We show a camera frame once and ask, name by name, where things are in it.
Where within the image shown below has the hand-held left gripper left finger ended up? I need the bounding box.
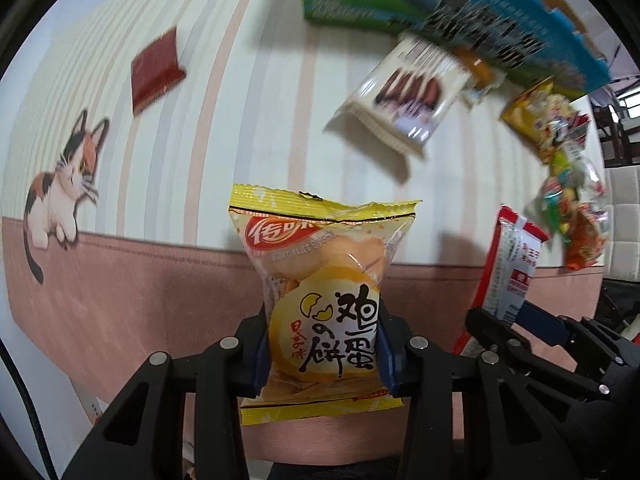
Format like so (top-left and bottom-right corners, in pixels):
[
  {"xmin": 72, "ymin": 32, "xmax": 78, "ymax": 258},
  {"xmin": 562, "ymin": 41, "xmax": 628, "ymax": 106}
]
[{"xmin": 60, "ymin": 309, "xmax": 273, "ymax": 480}]

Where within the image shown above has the white quilted chair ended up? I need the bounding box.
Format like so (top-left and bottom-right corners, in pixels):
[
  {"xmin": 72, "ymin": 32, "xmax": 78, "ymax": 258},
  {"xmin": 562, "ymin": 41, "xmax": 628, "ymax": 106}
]
[{"xmin": 602, "ymin": 165, "xmax": 640, "ymax": 282}]

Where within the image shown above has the orange snack packet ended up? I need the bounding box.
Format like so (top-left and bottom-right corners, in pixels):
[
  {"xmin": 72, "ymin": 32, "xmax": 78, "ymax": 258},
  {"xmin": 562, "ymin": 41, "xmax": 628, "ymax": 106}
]
[{"xmin": 559, "ymin": 200, "xmax": 613, "ymax": 272}]

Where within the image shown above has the white chocolate cookie packet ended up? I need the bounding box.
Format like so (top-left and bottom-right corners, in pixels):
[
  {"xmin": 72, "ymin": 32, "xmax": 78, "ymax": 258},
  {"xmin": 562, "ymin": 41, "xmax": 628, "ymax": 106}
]
[{"xmin": 325, "ymin": 32, "xmax": 473, "ymax": 161}]

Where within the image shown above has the blue printed cardboard box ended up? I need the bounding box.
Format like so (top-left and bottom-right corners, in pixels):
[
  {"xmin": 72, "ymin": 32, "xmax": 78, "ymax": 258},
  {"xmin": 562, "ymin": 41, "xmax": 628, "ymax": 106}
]
[{"xmin": 300, "ymin": 0, "xmax": 615, "ymax": 95}]

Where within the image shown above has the black cable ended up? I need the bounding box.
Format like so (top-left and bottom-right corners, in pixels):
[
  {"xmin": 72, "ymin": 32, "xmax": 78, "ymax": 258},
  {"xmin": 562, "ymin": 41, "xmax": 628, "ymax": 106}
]
[{"xmin": 0, "ymin": 337, "xmax": 57, "ymax": 480}]

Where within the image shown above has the yellow printed snack packet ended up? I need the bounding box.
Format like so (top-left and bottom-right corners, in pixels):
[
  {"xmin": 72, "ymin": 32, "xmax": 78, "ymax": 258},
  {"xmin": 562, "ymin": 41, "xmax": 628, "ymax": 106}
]
[{"xmin": 501, "ymin": 77, "xmax": 592, "ymax": 161}]

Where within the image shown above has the red white snack packet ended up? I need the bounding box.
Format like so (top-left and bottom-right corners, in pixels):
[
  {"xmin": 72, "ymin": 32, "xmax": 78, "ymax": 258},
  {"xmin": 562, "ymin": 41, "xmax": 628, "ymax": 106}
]
[{"xmin": 452, "ymin": 205, "xmax": 551, "ymax": 356}]

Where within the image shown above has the dark red snack packet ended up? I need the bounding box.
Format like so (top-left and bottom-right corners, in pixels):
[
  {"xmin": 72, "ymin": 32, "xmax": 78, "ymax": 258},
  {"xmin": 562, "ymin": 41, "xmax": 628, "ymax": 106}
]
[{"xmin": 131, "ymin": 27, "xmax": 187, "ymax": 113}]

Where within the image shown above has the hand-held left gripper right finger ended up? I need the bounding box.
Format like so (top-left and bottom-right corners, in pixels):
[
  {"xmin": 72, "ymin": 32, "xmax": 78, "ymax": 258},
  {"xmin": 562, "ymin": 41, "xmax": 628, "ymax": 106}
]
[{"xmin": 375, "ymin": 304, "xmax": 568, "ymax": 480}]

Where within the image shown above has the green snack packet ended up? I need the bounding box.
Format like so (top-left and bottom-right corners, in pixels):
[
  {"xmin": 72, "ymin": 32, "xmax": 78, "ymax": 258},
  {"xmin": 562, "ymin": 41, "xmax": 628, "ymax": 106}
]
[{"xmin": 525, "ymin": 145, "xmax": 603, "ymax": 221}]

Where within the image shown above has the yellow egg cake packet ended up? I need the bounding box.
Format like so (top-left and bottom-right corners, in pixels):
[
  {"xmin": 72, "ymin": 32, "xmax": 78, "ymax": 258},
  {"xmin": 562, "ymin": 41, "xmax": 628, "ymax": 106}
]
[{"xmin": 229, "ymin": 183, "xmax": 422, "ymax": 427}]

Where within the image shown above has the small orange cake packet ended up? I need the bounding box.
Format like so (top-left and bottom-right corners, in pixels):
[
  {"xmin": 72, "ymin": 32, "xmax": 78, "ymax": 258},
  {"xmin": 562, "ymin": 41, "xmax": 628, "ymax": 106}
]
[{"xmin": 455, "ymin": 47, "xmax": 507, "ymax": 107}]

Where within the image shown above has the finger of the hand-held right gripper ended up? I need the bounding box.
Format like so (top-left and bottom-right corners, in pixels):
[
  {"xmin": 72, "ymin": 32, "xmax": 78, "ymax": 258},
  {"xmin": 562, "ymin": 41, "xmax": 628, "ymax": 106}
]
[
  {"xmin": 519, "ymin": 301, "xmax": 640, "ymax": 411},
  {"xmin": 465, "ymin": 306, "xmax": 617, "ymax": 403}
]

